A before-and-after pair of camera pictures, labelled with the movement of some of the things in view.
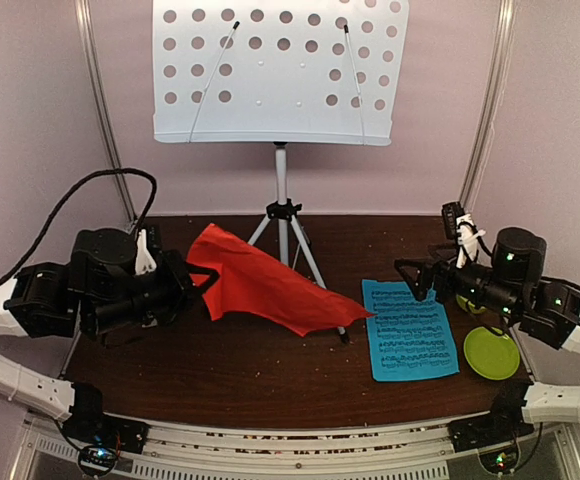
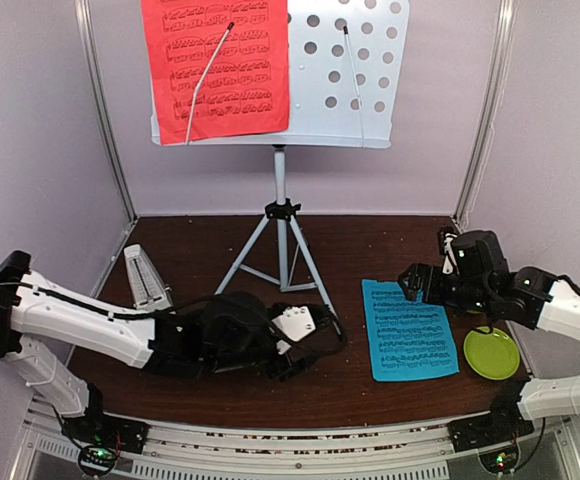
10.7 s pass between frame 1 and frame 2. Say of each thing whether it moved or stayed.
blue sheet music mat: stayed
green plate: stayed
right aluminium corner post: stayed
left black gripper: moved
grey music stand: stayed
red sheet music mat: moved
